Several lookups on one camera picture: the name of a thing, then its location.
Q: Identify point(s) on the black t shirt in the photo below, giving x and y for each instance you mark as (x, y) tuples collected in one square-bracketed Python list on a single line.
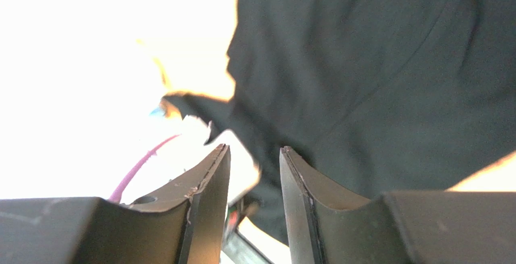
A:
[(378, 95)]

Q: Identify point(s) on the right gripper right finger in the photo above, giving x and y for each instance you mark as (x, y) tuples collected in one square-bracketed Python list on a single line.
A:
[(326, 223)]

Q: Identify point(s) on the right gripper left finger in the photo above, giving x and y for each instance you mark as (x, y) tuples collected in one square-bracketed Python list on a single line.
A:
[(181, 222)]

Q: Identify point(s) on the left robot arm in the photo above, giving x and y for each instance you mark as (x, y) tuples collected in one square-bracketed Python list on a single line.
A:
[(168, 148)]

